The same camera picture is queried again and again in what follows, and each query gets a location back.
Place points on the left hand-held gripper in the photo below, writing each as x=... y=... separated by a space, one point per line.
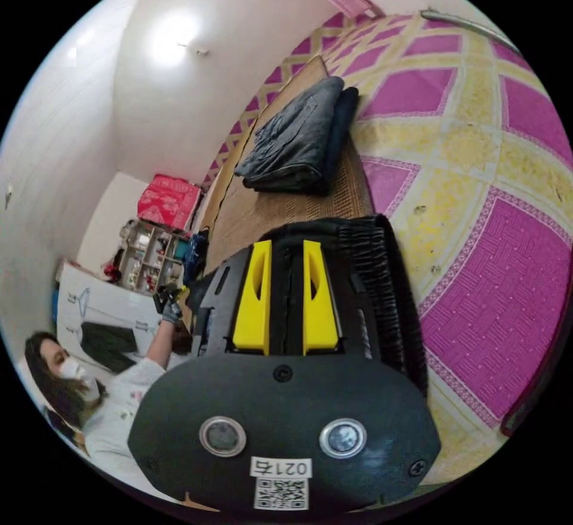
x=163 y=297

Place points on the pile of clothes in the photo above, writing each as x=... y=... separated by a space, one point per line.
x=300 y=140

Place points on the brown woven folding board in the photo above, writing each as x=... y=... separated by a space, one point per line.
x=286 y=212

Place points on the person's left forearm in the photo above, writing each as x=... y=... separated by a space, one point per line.
x=160 y=342

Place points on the black jeans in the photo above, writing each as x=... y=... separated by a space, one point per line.
x=380 y=274

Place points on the person's left hand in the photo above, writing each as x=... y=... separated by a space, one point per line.
x=172 y=312

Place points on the white carton with lamp drawing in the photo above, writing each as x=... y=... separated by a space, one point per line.
x=98 y=310

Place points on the blue bag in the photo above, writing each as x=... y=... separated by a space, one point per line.
x=195 y=251

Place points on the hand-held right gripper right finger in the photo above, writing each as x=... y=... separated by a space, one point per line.
x=320 y=319

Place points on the person's body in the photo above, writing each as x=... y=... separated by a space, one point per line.
x=112 y=404

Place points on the white shelf with small items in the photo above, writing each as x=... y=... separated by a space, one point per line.
x=150 y=256

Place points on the red patterned carton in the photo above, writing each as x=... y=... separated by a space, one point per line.
x=170 y=200

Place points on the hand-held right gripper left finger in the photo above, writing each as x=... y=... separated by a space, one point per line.
x=250 y=310

